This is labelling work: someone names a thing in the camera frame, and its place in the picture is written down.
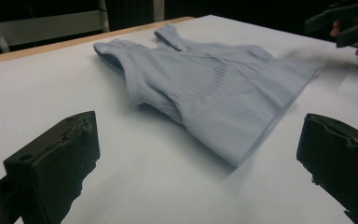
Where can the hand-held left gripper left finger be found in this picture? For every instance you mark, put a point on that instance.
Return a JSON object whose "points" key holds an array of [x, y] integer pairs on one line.
{"points": [[52, 168]]}

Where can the light blue knit tank top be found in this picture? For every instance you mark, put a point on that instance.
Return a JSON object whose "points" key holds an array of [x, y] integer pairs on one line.
{"points": [[211, 93]]}

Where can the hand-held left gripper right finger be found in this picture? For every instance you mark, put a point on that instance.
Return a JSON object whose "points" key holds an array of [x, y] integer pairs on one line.
{"points": [[341, 161]]}

